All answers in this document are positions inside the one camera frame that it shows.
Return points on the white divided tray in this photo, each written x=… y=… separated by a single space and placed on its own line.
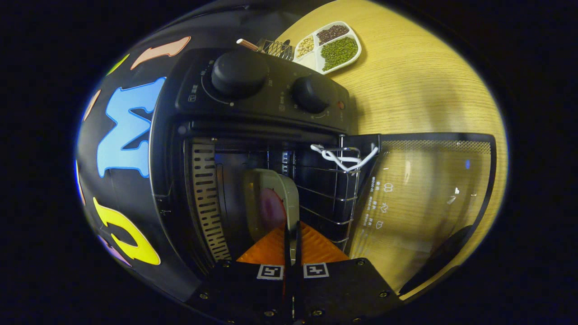
x=314 y=61

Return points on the cream square plate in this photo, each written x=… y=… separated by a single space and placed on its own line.
x=289 y=198

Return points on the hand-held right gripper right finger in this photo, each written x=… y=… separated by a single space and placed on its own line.
x=343 y=289

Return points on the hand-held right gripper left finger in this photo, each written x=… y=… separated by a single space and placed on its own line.
x=253 y=289

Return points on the pink ham slice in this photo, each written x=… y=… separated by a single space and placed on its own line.
x=271 y=207

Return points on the metal oven rack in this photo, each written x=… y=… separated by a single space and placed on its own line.
x=336 y=198

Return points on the pink striped stick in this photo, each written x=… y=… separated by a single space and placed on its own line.
x=247 y=44

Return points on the pile of soybeans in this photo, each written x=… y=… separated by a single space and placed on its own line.
x=305 y=46

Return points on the pile of red beans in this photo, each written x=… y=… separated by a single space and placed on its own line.
x=332 y=33

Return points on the pile of green mung beans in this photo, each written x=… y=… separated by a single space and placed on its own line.
x=338 y=53

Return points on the black electric oven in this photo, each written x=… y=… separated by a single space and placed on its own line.
x=271 y=108

